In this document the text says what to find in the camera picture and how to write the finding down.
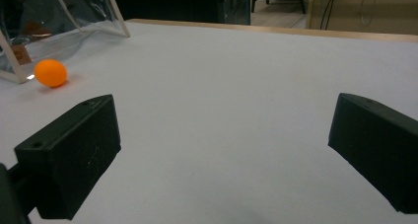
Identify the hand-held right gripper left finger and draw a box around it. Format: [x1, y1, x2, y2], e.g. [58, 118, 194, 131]
[9, 94, 122, 221]

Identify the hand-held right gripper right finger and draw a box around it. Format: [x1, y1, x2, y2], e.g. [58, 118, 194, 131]
[327, 92, 418, 215]

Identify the orange ping pong ball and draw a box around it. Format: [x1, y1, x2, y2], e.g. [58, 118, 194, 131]
[34, 58, 69, 89]

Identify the transparent bag with white trim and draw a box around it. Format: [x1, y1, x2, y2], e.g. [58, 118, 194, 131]
[0, 0, 131, 85]

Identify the brown tag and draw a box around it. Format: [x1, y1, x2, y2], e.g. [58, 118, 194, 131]
[11, 43, 34, 66]

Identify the beige wooden panel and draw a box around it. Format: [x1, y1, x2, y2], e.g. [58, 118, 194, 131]
[305, 0, 418, 37]

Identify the dark glass cabinet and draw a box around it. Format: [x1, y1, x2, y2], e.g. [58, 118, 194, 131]
[224, 0, 251, 26]

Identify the thin grey cable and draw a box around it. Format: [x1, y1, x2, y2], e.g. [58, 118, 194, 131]
[359, 0, 380, 29]

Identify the black cable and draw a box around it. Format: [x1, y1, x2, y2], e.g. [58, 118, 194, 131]
[319, 0, 340, 31]

